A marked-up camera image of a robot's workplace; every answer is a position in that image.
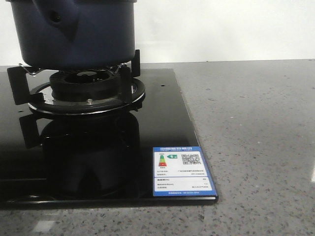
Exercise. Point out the black pot support grate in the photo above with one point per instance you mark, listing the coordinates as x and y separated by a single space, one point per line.
40 99

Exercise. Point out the black glass gas stove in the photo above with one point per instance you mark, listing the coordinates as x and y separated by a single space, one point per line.
103 160

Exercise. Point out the black gas burner head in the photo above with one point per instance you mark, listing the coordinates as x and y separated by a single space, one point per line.
79 87

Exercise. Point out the dark blue cooking pot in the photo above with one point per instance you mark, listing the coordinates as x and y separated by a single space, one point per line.
74 34

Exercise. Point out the blue energy label sticker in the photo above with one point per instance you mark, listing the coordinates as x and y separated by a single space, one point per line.
181 172

